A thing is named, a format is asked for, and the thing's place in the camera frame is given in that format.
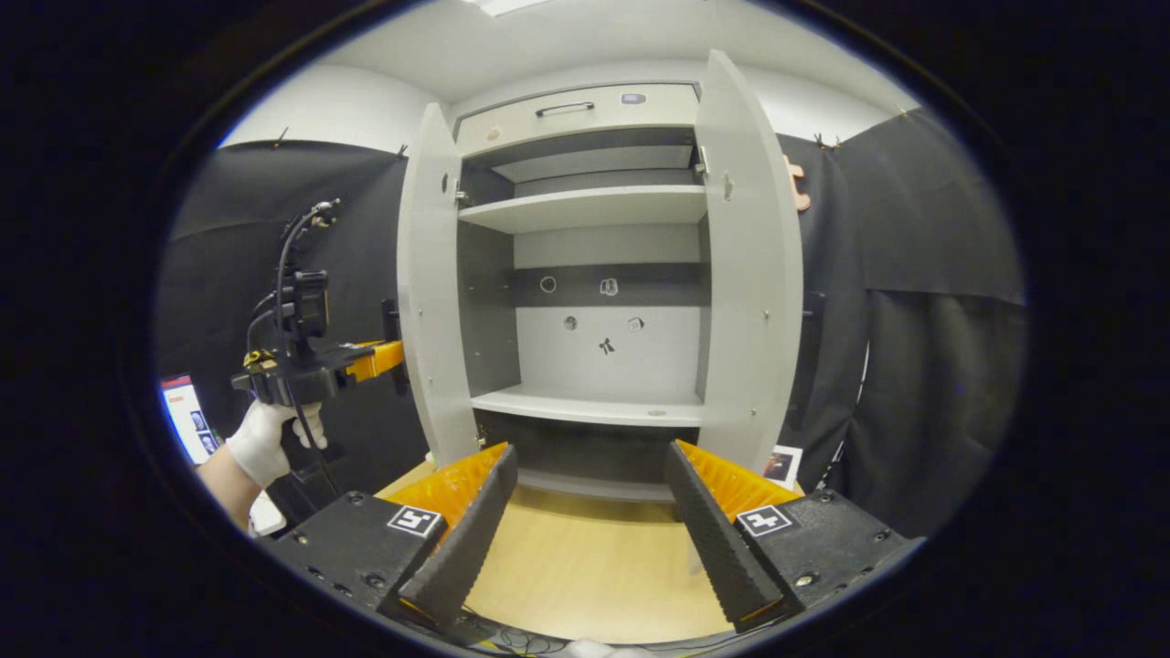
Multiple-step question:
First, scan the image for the grey double-door shoe cabinet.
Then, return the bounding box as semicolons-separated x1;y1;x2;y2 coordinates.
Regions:
395;50;805;504

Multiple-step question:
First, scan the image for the black cable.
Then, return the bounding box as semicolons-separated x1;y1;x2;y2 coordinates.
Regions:
291;402;345;500
272;199;341;302

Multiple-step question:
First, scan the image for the black backdrop cloth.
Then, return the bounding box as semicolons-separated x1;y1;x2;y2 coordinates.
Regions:
155;110;1026;540

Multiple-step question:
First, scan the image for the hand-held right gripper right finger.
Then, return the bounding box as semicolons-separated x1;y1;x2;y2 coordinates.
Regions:
663;440;924;634

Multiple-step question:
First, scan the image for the grey cabinet door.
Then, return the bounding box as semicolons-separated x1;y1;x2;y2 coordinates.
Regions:
380;102;481;469
693;50;824;476

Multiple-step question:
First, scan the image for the white printed poster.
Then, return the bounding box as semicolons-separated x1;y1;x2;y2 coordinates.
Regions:
160;375;220;465

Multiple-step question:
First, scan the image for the grey cabinet drawer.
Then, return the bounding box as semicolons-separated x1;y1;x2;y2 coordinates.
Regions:
454;82;703;158

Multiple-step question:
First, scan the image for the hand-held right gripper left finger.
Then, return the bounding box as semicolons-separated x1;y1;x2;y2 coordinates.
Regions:
259;443;519;631

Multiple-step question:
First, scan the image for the stack of magazines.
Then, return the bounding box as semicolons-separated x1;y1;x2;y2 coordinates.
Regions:
763;445;804;492

